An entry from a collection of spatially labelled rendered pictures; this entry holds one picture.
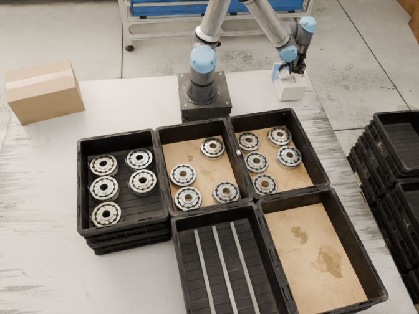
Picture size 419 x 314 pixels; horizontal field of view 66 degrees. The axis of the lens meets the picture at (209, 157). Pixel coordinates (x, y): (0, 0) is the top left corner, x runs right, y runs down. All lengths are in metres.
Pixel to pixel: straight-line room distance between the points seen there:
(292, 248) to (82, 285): 0.76
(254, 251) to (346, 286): 0.32
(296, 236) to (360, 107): 1.96
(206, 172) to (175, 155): 0.15
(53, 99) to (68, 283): 0.84
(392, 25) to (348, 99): 1.38
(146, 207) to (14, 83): 0.91
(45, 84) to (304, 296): 1.42
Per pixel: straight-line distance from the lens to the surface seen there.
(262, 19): 1.37
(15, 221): 1.53
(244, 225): 1.22
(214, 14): 1.50
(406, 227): 2.02
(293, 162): 1.37
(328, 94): 3.04
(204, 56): 1.49
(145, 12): 3.11
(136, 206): 1.26
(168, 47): 3.28
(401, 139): 2.21
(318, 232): 1.28
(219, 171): 1.32
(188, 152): 1.37
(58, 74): 1.77
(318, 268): 1.23
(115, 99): 1.80
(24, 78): 1.81
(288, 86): 1.74
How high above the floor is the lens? 1.94
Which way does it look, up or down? 55 degrees down
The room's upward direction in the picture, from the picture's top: 4 degrees clockwise
